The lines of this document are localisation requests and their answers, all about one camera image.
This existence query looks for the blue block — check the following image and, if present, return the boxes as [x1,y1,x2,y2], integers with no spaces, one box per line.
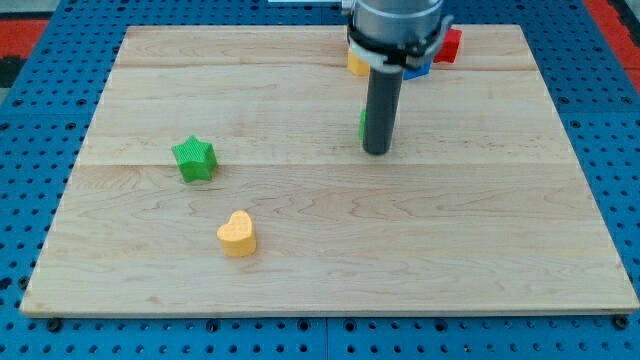
[403,62,432,80]

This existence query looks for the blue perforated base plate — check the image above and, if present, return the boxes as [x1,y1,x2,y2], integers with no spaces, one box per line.
[1,0,639,359]

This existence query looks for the wooden board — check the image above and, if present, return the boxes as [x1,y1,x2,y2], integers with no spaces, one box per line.
[21,25,639,318]

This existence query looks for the yellow heart block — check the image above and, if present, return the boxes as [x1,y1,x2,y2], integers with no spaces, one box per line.
[216,210,257,257]

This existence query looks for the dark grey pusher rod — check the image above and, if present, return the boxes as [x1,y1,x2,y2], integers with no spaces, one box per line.
[362,70,403,155]

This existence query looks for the red block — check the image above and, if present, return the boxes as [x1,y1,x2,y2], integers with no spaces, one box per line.
[433,28,463,63]

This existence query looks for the green star block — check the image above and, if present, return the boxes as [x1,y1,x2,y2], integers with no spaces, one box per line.
[171,136,217,183]

